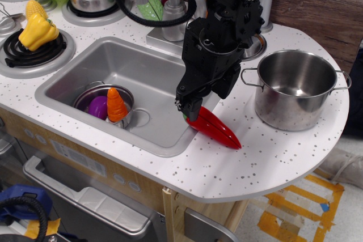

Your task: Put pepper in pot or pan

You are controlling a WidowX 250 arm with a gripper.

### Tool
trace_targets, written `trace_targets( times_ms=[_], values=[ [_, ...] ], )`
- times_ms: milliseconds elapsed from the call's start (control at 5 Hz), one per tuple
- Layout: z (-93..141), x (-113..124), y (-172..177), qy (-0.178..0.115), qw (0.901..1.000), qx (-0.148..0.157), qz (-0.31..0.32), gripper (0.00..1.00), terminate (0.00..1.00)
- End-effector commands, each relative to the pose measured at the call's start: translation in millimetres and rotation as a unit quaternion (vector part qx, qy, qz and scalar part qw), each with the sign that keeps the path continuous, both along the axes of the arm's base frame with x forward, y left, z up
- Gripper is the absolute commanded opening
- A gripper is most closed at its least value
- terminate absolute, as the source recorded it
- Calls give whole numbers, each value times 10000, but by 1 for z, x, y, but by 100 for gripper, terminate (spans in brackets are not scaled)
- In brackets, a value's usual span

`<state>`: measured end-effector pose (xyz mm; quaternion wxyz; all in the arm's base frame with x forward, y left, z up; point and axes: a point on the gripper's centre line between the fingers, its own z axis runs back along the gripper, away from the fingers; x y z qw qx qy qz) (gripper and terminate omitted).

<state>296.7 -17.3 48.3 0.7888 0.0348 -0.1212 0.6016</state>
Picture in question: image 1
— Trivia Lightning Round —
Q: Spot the small steel pot in sink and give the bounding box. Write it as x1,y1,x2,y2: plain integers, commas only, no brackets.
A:
73,82,148,129

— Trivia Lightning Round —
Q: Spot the red toy chili pepper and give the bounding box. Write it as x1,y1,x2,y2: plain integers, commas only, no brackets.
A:
183,107,242,149

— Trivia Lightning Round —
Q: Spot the grey toy sink basin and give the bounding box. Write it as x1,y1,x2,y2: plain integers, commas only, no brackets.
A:
35,37,196,157

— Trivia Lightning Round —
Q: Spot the yellow toy bell pepper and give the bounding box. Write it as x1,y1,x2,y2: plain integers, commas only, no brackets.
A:
18,13,60,52

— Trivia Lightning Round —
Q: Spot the purple toy eggplant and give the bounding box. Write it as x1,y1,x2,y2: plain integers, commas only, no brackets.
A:
88,96,107,120

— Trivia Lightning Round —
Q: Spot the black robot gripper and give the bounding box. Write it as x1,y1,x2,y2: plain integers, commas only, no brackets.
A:
175,18,243,121

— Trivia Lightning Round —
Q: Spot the black front stove burner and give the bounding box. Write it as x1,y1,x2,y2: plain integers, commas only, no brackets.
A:
1,30,75,79

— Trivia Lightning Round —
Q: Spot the back right stove burner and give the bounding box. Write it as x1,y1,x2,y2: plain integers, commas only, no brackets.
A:
62,0,125,27

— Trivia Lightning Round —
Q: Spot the blue bag with black hose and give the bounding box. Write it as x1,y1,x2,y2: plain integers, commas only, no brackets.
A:
1,184,66,241

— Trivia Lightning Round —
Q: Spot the yellow toy corn cob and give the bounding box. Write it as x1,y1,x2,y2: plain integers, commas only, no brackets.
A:
26,0,48,20

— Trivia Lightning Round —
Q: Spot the orange toy carrot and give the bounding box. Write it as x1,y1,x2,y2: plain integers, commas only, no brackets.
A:
107,87,128,122

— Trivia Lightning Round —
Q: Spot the grey oven door with handle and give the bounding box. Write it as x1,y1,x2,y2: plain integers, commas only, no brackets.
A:
23,156,167,241

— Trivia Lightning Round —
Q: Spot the white shoe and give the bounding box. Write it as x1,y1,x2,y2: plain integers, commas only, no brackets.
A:
318,149,362,189

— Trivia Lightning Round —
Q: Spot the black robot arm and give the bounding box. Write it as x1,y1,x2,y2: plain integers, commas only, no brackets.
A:
176,0,264,121

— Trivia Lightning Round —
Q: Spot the large steel pot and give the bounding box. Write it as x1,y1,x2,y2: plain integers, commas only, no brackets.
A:
254,50,340,131

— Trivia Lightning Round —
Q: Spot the grey toy faucet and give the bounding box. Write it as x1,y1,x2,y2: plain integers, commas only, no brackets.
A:
135,0,192,46

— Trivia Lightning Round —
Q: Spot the green toy vegetable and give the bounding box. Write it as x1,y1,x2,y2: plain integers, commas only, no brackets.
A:
137,0,163,21

